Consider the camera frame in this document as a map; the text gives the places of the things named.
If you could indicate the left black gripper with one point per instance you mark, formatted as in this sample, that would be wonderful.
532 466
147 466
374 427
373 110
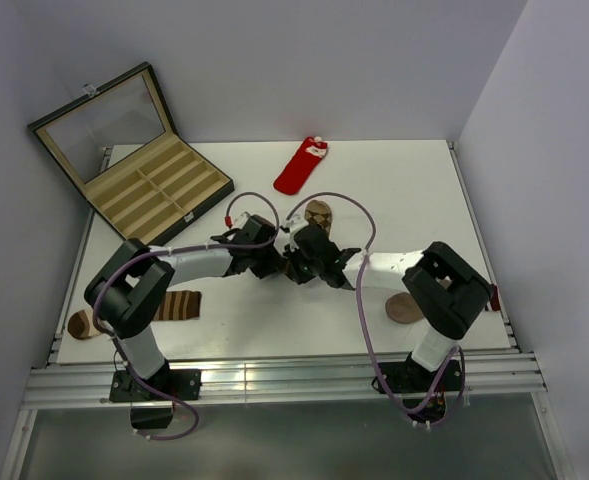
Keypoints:
268 268

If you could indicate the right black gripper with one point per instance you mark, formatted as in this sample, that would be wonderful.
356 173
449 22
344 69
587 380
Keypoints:
293 251

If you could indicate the tan argyle sock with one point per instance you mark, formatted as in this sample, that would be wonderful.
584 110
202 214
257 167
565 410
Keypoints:
316 213

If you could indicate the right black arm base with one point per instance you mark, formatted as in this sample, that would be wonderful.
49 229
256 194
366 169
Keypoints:
413 382

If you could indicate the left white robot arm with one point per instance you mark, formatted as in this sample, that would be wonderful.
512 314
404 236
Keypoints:
131 287

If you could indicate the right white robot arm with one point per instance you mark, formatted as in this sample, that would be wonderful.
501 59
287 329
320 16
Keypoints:
446 289

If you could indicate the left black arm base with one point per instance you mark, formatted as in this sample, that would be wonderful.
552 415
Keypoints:
183 384

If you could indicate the red christmas sock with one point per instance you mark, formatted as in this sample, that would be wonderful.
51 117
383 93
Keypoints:
307 157

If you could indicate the brown striped sock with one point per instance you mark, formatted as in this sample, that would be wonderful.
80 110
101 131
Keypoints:
176 306

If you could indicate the tan sock maroon stripes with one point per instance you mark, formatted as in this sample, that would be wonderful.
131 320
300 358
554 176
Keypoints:
403 309

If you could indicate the black compartment display box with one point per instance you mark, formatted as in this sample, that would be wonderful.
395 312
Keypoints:
119 146

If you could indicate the aluminium frame rail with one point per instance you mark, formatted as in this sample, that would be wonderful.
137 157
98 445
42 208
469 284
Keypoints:
275 381

